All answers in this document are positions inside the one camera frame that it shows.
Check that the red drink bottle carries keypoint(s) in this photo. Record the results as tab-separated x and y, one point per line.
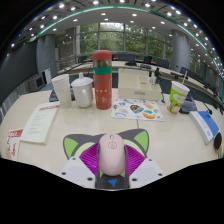
102	83

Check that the red and white booklet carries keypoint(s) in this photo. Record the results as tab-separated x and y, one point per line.
14	143

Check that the curved conference desk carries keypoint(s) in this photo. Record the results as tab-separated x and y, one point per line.
133	65

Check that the green printed cup with straw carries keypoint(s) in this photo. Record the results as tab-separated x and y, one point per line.
176	98

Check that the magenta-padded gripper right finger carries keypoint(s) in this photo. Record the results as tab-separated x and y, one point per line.
146	170

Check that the ceiling lights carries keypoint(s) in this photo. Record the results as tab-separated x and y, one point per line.
110	13

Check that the white leaflet with red header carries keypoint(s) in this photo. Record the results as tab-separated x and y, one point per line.
39	123

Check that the white cardboard box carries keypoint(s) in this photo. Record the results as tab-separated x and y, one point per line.
138	87

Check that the blue and white book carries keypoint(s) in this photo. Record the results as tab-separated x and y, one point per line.
204	125

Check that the white lidded mug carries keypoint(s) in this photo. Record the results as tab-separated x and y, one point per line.
82	91

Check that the pink computer mouse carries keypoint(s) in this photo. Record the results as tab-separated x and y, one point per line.
111	154

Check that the cat-face mouse pad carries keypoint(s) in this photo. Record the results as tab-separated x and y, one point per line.
73	145

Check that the black microphone with yellow band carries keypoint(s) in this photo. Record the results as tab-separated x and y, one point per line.
218	141

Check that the dark flat pouch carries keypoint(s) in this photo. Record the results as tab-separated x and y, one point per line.
188	105

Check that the dark office chairs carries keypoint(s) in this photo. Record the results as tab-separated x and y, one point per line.
160	62

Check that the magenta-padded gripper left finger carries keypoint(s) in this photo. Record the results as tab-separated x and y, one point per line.
77	171

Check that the colourful sticker sheet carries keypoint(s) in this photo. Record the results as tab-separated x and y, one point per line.
137	110

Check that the stack of white paper cups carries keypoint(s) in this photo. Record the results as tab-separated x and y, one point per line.
62	90

